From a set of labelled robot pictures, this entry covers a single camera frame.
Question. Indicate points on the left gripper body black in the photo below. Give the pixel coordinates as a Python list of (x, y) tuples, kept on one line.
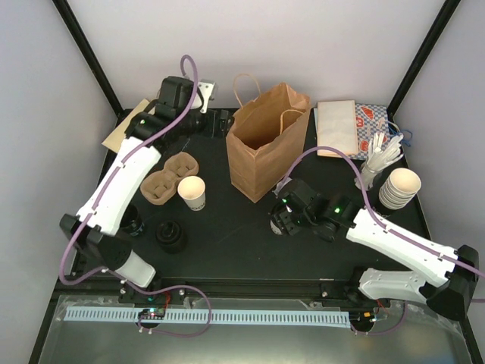
[(210, 129)]

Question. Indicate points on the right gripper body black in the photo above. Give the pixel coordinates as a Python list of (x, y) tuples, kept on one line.
[(293, 227)]

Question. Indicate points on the brown kraft paper bag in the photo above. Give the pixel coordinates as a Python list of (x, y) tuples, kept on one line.
[(267, 135)]

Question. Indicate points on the white paper cup black print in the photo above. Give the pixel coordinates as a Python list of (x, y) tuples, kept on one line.
[(281, 222)]

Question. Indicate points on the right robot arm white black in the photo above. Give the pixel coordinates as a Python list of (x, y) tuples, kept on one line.
[(440, 277)]

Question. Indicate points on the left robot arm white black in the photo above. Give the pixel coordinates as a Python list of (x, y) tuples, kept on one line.
[(181, 109)]

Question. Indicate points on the stacked pulp cup carriers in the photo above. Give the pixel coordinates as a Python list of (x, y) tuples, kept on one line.
[(160, 186)]

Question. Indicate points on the white paper bag brown trim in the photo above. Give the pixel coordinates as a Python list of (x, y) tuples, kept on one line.
[(336, 126)]

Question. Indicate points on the bundle of white straws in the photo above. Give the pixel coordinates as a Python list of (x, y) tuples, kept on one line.
[(379, 157)]

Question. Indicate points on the stack of white paper cups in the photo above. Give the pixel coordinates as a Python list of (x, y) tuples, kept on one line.
[(398, 190)]

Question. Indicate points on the black lid stack left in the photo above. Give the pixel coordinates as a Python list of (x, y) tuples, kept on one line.
[(171, 237)]

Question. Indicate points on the blue checkered paper bag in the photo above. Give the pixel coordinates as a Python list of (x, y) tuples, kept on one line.
[(371, 119)]

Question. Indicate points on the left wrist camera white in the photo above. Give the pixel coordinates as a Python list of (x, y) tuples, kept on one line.
[(205, 93)]

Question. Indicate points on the black frame post left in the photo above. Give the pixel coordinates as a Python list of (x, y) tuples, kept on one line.
[(79, 37)]

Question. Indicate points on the black frame post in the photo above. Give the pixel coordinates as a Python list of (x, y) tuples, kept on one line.
[(79, 37), (430, 40)]

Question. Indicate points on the tan paper bag with handles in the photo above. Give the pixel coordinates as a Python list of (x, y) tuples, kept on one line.
[(114, 140)]

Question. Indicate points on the light blue cable duct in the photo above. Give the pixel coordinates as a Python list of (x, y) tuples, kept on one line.
[(203, 316)]

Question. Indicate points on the black frame post right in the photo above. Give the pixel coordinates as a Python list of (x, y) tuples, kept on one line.
[(430, 40)]

